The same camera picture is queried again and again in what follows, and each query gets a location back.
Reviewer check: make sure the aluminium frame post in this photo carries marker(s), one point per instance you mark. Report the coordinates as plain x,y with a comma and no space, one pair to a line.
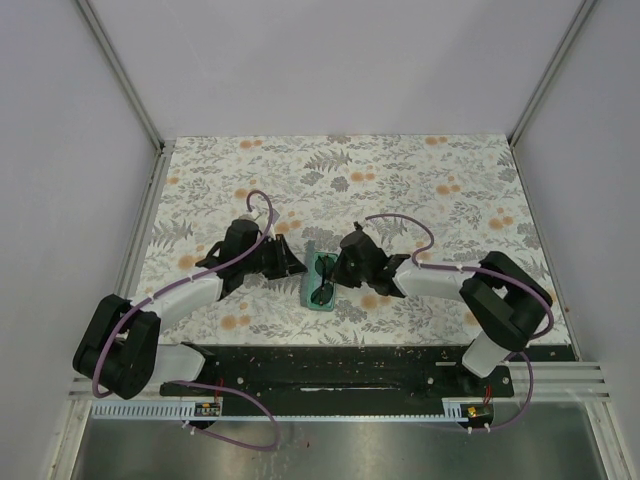
90,16
560,55

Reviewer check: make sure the left aluminium frame post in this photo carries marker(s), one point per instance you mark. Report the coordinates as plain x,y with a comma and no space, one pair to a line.
90,16

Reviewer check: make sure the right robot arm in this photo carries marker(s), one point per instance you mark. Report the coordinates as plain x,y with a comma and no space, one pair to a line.
507,303

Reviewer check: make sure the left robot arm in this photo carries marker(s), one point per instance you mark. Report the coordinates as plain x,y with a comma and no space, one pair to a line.
119,349

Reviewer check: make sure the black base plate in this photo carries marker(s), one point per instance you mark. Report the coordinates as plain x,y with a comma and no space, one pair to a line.
264,375

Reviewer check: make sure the floral patterned table mat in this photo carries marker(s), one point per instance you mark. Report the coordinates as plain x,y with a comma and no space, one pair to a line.
445,198

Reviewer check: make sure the black aviator sunglasses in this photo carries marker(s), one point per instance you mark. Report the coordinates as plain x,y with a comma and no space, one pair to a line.
322,290

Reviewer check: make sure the white slotted cable duct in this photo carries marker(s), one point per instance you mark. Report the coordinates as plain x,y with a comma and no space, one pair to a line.
312,409

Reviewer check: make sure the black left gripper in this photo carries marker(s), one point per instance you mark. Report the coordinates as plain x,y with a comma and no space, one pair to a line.
286,261

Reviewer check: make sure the right aluminium frame post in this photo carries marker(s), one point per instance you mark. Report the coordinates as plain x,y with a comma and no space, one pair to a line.
560,55

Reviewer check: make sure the grey-blue glasses case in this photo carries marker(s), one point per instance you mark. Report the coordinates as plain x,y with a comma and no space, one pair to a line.
310,252

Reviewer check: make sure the aluminium rail profile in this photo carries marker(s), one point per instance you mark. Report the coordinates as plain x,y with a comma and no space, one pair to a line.
553,382

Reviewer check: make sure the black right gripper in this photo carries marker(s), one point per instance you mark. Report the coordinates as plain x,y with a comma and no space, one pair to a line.
341,276

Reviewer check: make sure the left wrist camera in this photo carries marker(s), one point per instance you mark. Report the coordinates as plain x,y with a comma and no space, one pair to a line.
257,216

